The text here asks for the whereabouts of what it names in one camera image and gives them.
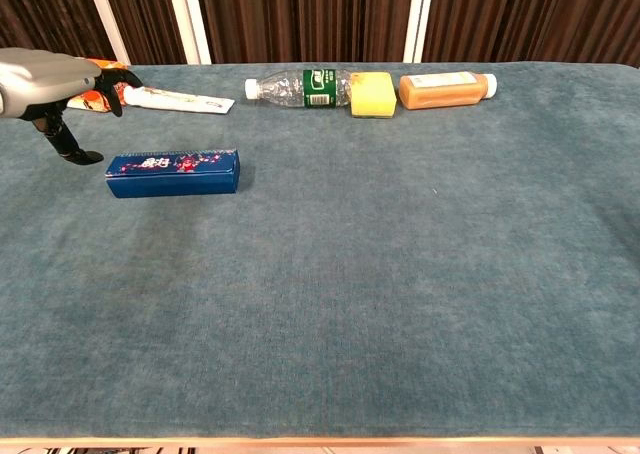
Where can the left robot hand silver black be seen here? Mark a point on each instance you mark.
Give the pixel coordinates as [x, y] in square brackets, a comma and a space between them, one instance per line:
[45, 81]

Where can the blue glasses case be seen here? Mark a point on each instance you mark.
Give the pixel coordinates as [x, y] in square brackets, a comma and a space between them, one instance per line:
[170, 174]

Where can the orange biscuit box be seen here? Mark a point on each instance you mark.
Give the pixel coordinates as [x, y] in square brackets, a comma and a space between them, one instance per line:
[90, 101]

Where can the white toothpaste tube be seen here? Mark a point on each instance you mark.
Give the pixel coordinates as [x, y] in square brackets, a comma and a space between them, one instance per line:
[180, 101]

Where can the clear bottle green label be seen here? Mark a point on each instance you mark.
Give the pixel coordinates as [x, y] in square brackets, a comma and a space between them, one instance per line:
[295, 89]

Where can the dark brown curtain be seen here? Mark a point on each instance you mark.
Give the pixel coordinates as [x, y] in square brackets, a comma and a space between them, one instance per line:
[300, 14]

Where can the yellow sponge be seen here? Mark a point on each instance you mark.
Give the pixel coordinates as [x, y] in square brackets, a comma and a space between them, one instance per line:
[372, 96]

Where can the teal table cloth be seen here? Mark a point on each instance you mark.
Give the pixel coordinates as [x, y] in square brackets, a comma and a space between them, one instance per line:
[350, 274]

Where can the brown drink bottle white cap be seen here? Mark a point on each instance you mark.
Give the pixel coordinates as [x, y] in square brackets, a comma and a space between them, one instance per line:
[442, 93]

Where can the thin white frame post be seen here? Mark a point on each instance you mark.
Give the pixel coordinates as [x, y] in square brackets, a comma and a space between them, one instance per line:
[107, 19]

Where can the wide white frame post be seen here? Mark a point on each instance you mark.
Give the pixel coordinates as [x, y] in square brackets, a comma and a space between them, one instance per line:
[189, 19]
[419, 19]

